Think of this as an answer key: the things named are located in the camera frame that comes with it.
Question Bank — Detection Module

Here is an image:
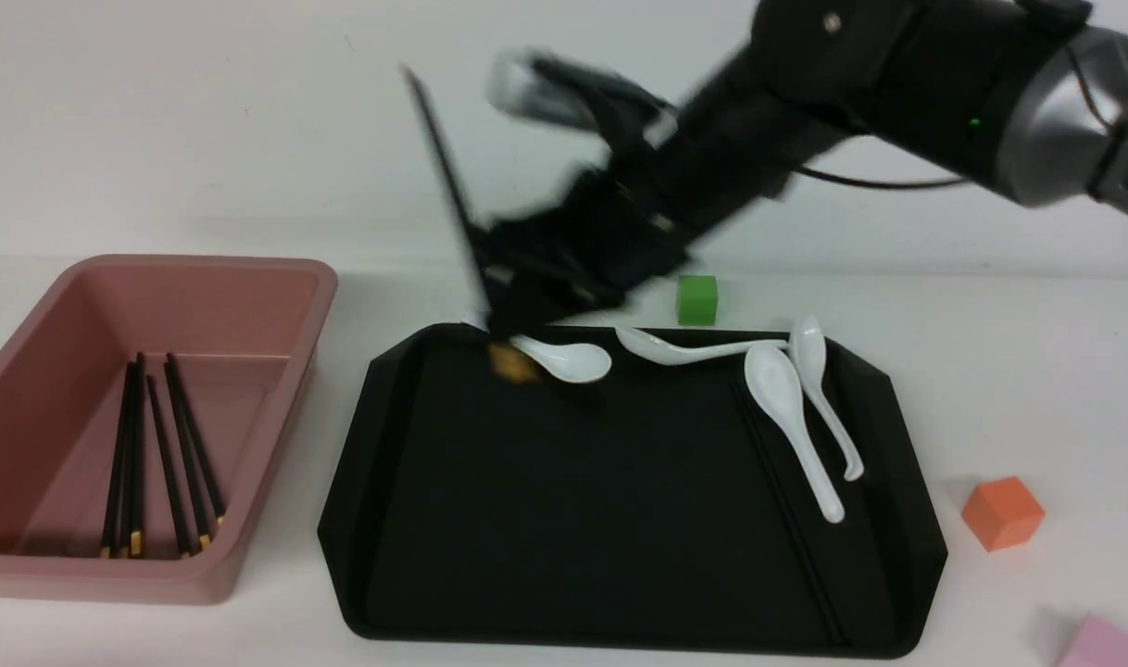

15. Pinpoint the black cable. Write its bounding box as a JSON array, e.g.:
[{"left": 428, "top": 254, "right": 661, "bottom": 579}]
[{"left": 791, "top": 165, "right": 977, "bottom": 191}]

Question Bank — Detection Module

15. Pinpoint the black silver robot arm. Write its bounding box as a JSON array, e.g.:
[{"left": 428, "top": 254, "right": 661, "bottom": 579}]
[{"left": 468, "top": 1, "right": 1128, "bottom": 337}]

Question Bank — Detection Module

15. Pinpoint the black chopstick in bin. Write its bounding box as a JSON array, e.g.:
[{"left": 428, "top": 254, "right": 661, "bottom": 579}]
[
  {"left": 129, "top": 353, "right": 146, "bottom": 559},
  {"left": 99, "top": 360, "right": 136, "bottom": 559},
  {"left": 165, "top": 353, "right": 227, "bottom": 526},
  {"left": 164, "top": 356, "right": 211, "bottom": 552},
  {"left": 144, "top": 375, "right": 193, "bottom": 559}
]

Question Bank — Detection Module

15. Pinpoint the pink plastic bin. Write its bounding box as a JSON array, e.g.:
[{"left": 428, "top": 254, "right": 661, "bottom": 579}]
[{"left": 0, "top": 255, "right": 338, "bottom": 605}]

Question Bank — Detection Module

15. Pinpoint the pink cube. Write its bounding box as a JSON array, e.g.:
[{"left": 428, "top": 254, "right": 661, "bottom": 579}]
[{"left": 1055, "top": 613, "right": 1128, "bottom": 667}]

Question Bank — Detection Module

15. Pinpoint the white spoon far right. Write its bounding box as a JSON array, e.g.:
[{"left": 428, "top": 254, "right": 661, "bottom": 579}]
[{"left": 788, "top": 316, "right": 865, "bottom": 482}]

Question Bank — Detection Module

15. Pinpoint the white spoon left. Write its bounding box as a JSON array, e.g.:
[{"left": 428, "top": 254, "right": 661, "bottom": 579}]
[{"left": 486, "top": 336, "right": 613, "bottom": 384}]

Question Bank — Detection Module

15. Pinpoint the white spoon large right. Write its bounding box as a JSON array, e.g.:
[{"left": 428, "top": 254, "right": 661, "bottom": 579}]
[{"left": 744, "top": 343, "right": 846, "bottom": 524}]

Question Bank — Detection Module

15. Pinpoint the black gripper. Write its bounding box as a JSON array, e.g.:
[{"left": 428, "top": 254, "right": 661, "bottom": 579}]
[{"left": 467, "top": 46, "right": 713, "bottom": 336}]

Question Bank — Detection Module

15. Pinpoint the orange cube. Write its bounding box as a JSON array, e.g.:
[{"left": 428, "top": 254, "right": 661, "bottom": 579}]
[{"left": 961, "top": 476, "right": 1047, "bottom": 552}]

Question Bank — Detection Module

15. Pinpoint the white spoon top middle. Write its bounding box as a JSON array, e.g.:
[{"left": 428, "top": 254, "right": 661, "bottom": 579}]
[{"left": 614, "top": 326, "right": 788, "bottom": 367}]

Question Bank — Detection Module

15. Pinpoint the black plastic tray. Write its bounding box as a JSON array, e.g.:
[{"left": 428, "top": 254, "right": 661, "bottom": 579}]
[{"left": 318, "top": 322, "right": 948, "bottom": 660}]

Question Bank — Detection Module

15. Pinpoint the black chopstick on tray right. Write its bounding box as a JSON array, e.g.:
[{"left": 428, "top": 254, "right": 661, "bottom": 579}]
[{"left": 731, "top": 383, "right": 843, "bottom": 646}]

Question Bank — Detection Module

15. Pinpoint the green cube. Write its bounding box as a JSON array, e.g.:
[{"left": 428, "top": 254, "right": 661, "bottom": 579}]
[{"left": 675, "top": 274, "right": 720, "bottom": 328}]

